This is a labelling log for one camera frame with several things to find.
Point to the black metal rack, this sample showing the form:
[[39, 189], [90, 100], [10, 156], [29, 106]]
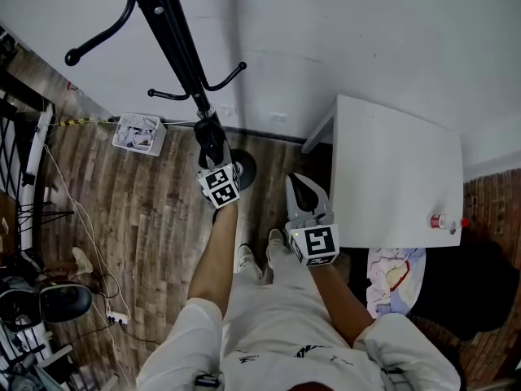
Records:
[[16, 145]]

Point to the white metal post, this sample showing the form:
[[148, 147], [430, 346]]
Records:
[[36, 169]]

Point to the beige slipper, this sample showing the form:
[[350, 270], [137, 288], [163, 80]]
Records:
[[83, 261]]

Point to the person's light grey trousers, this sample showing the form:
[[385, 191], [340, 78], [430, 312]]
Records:
[[277, 312]]

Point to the white power strip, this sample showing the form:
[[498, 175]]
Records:
[[117, 317]]

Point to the person's white left shoe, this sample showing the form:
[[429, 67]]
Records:
[[249, 261]]

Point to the black office chair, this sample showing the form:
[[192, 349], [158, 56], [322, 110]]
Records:
[[468, 291]]

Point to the black round padded seat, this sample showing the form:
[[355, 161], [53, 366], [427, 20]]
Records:
[[65, 303]]

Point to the white table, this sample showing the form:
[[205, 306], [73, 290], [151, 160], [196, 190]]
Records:
[[395, 169]]

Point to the person's right forearm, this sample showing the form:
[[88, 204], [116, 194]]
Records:
[[340, 300]]

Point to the white bin with paper scraps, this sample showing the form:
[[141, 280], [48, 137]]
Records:
[[138, 134]]

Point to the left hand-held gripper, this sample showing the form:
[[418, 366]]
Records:
[[221, 185]]

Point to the person's white shoe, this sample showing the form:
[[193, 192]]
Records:
[[249, 261], [276, 244]]

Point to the grey metal shelf unit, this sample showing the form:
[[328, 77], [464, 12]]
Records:
[[28, 365]]

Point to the black coat rack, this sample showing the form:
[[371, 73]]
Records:
[[175, 43]]

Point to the person's white right shoe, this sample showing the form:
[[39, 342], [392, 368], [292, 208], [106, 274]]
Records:
[[276, 244]]

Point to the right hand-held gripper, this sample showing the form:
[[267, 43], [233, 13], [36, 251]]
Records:
[[315, 240]]

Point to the pale crumpled cloth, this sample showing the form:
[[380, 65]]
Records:
[[392, 283]]

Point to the clear bottle with red cap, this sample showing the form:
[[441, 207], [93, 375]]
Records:
[[443, 221]]

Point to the person's white t-shirt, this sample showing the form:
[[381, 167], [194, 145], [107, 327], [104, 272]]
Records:
[[285, 365]]

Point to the white wall socket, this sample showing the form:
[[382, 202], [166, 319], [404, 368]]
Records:
[[228, 110]]

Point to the person's left forearm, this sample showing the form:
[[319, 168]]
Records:
[[213, 259]]

